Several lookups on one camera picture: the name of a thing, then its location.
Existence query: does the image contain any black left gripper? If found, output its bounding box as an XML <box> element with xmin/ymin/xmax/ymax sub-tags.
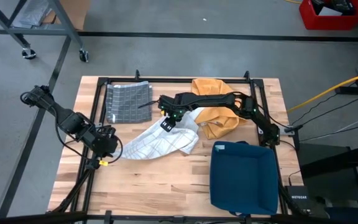
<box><xmin>86</xmin><ymin>124</ymin><xmax>119</xmax><ymax>170</ymax></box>

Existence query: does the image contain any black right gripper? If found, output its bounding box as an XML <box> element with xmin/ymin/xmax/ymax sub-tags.
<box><xmin>158</xmin><ymin>93</ymin><xmax>188</xmax><ymax>133</ymax></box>

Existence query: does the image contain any white striped towel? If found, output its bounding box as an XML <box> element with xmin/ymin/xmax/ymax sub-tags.
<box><xmin>116</xmin><ymin>106</ymin><xmax>205</xmax><ymax>161</ymax></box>

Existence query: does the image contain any grey checked towel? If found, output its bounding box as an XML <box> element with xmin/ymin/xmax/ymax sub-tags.
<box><xmin>105</xmin><ymin>81</ymin><xmax>154</xmax><ymax>124</ymax></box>

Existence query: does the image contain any orange towel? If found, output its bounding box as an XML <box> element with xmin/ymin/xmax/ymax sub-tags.
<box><xmin>191</xmin><ymin>78</ymin><xmax>249</xmax><ymax>141</ymax></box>

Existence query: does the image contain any blue fabric bin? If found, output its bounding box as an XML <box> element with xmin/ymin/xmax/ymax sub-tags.
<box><xmin>209</xmin><ymin>140</ymin><xmax>280</xmax><ymax>217</ymax></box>

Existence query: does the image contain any brown cardboard box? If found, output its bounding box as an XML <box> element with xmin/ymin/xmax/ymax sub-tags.
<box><xmin>42</xmin><ymin>0</ymin><xmax>91</xmax><ymax>31</ymax></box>

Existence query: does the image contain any grey metal wheeled cart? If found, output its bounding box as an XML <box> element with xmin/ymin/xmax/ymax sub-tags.
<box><xmin>0</xmin><ymin>0</ymin><xmax>90</xmax><ymax>63</ymax></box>

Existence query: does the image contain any grey plastic bag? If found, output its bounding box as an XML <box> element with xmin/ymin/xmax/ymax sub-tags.
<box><xmin>11</xmin><ymin>0</ymin><xmax>55</xmax><ymax>29</ymax></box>

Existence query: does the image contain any red plastic bin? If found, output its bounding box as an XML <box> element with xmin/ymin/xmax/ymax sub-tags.
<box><xmin>298</xmin><ymin>0</ymin><xmax>358</xmax><ymax>31</ymax></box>

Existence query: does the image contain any black side table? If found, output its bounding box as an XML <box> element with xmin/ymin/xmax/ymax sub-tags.
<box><xmin>296</xmin><ymin>65</ymin><xmax>358</xmax><ymax>224</ymax></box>

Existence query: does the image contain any black electronic device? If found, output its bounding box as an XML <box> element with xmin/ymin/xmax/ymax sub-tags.
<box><xmin>310</xmin><ymin>0</ymin><xmax>356</xmax><ymax>16</ymax></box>

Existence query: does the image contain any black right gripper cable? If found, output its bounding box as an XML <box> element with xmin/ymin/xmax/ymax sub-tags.
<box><xmin>137</xmin><ymin>98</ymin><xmax>162</xmax><ymax>110</ymax></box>

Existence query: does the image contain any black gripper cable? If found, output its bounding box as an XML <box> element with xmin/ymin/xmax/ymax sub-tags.
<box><xmin>54</xmin><ymin>118</ymin><xmax>124</xmax><ymax>166</ymax></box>
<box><xmin>137</xmin><ymin>98</ymin><xmax>162</xmax><ymax>110</ymax></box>

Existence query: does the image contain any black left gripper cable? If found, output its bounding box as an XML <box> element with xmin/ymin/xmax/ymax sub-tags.
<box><xmin>54</xmin><ymin>118</ymin><xmax>124</xmax><ymax>166</ymax></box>

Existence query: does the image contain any black metal table frame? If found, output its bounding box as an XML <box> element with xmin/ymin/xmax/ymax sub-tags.
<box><xmin>45</xmin><ymin>69</ymin><xmax>291</xmax><ymax>224</ymax></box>

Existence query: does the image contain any black Netgear network switch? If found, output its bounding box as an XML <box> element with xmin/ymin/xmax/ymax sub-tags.
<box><xmin>285</xmin><ymin>185</ymin><xmax>311</xmax><ymax>215</ymax></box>

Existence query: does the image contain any black power cable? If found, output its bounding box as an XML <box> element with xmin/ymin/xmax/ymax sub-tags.
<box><xmin>291</xmin><ymin>95</ymin><xmax>358</xmax><ymax>125</ymax></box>
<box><xmin>300</xmin><ymin>123</ymin><xmax>358</xmax><ymax>142</ymax></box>

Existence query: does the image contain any yellow cable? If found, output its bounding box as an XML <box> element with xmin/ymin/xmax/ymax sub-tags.
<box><xmin>286</xmin><ymin>68</ymin><xmax>358</xmax><ymax>113</ymax></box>

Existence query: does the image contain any white cable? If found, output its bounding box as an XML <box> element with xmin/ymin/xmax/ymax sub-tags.
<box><xmin>333</xmin><ymin>115</ymin><xmax>358</xmax><ymax>134</ymax></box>

